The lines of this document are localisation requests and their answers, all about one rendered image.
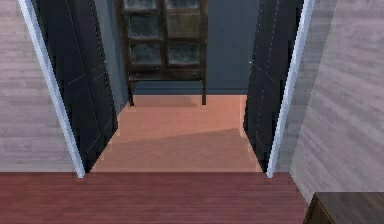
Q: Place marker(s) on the dark wooden glass cabinet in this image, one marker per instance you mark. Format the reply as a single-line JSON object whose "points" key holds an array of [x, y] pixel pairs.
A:
{"points": [[165, 71]]}

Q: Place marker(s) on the black room door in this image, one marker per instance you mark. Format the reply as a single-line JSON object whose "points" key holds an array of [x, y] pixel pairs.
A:
{"points": [[266, 83], [80, 83]]}

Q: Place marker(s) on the dark brown wooden furniture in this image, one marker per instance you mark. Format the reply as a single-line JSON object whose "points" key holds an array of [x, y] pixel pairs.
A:
{"points": [[350, 208]]}

